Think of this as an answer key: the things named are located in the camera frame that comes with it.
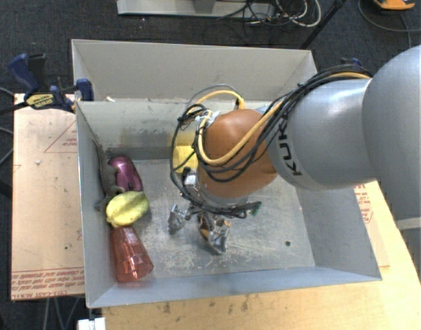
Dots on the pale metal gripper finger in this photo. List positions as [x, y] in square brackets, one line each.
[220, 242]
[177, 217]

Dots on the grey metal bin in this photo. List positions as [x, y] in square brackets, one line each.
[183, 253]

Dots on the yellow toy star fruit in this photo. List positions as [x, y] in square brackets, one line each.
[126, 208]

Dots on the yellow sponge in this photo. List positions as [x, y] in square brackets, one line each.
[181, 156]

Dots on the pink clear plastic cup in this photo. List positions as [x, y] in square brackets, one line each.
[129, 256]

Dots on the purple computer mouse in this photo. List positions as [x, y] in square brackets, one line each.
[128, 170]

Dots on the brown cardboard board, red print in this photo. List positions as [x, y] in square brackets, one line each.
[45, 201]

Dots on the black cylinder on white bracket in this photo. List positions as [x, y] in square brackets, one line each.
[187, 172]

